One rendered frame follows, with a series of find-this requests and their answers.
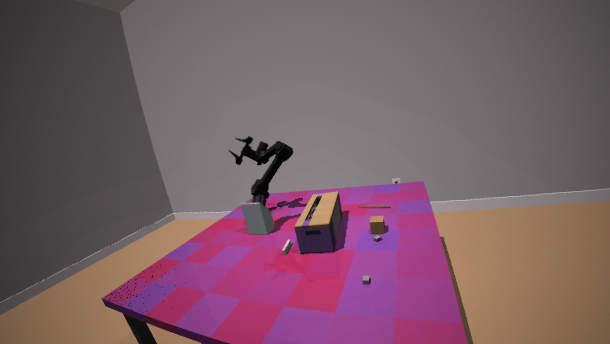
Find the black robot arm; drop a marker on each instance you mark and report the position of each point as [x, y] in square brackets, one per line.
[282, 153]

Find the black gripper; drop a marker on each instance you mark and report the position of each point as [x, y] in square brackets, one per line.
[247, 151]

